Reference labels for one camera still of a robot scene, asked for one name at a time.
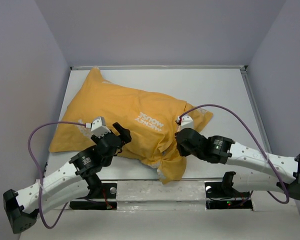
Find yellow printed pillowcase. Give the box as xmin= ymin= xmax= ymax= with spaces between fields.
xmin=49 ymin=68 xmax=213 ymax=184

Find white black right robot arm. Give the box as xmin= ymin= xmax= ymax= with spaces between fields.
xmin=175 ymin=128 xmax=300 ymax=201

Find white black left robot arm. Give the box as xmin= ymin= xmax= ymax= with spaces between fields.
xmin=3 ymin=116 xmax=132 ymax=234

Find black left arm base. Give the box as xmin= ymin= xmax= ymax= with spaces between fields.
xmin=68 ymin=180 xmax=118 ymax=211

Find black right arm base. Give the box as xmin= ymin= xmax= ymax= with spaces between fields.
xmin=205 ymin=171 xmax=253 ymax=210

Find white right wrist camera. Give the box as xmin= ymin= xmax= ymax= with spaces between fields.
xmin=176 ymin=115 xmax=194 ymax=131

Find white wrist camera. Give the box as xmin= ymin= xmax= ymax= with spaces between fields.
xmin=176 ymin=115 xmax=194 ymax=131
xmin=90 ymin=116 xmax=111 ymax=138

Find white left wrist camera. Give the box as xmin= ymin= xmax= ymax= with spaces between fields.
xmin=90 ymin=116 xmax=111 ymax=138

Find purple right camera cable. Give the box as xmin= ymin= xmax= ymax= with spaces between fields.
xmin=178 ymin=103 xmax=290 ymax=205

